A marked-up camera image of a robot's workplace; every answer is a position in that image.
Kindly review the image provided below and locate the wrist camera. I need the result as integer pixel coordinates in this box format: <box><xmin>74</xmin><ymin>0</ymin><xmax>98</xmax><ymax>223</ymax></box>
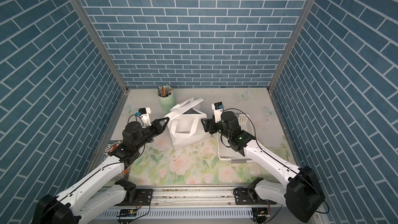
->
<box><xmin>211</xmin><ymin>102</ymin><xmax>224</xmax><ymax>123</ymax></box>
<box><xmin>136</xmin><ymin>107</ymin><xmax>151</xmax><ymax>127</ymax></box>

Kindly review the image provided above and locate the colourful printed booklet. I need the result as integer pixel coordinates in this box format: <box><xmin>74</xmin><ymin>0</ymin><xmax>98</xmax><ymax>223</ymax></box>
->
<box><xmin>104</xmin><ymin>141</ymin><xmax>136</xmax><ymax>179</ymax></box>

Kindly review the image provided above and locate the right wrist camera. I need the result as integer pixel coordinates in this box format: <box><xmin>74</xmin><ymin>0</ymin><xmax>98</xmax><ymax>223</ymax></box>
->
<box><xmin>211</xmin><ymin>102</ymin><xmax>224</xmax><ymax>123</ymax></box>

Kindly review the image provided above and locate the left green circuit board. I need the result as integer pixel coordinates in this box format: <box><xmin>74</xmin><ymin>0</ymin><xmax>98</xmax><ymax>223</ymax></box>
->
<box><xmin>117</xmin><ymin>209</ymin><xmax>137</xmax><ymax>218</ymax></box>

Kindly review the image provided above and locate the white insulated delivery bag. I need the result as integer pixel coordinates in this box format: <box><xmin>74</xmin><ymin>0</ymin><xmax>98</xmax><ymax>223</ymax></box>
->
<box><xmin>165</xmin><ymin>97</ymin><xmax>210</xmax><ymax>150</ymax></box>

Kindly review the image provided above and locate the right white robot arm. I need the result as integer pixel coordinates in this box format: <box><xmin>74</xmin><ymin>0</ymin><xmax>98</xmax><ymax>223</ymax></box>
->
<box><xmin>201</xmin><ymin>111</ymin><xmax>325</xmax><ymax>223</ymax></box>

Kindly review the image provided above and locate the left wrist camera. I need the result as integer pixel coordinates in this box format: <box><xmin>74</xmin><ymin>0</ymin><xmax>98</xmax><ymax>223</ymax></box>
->
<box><xmin>136</xmin><ymin>107</ymin><xmax>151</xmax><ymax>127</ymax></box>

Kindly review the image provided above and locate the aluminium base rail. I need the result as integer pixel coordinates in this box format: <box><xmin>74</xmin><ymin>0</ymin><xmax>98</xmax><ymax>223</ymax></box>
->
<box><xmin>87</xmin><ymin>185</ymin><xmax>322</xmax><ymax>224</ymax></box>

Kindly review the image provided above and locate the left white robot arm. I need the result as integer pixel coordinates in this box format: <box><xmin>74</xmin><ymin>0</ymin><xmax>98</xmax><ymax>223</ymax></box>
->
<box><xmin>32</xmin><ymin>117</ymin><xmax>170</xmax><ymax>224</ymax></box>

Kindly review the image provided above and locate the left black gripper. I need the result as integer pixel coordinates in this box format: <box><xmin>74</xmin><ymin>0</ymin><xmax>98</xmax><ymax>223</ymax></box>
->
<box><xmin>133</xmin><ymin>117</ymin><xmax>170</xmax><ymax>150</ymax></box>

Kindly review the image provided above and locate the white plastic basket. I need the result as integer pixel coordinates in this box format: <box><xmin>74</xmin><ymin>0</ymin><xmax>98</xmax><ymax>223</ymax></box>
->
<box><xmin>216</xmin><ymin>111</ymin><xmax>254</xmax><ymax>163</ymax></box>

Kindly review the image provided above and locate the green pencil cup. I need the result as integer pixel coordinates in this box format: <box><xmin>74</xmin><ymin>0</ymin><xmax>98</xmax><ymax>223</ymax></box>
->
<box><xmin>158</xmin><ymin>92</ymin><xmax>177</xmax><ymax>113</ymax></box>

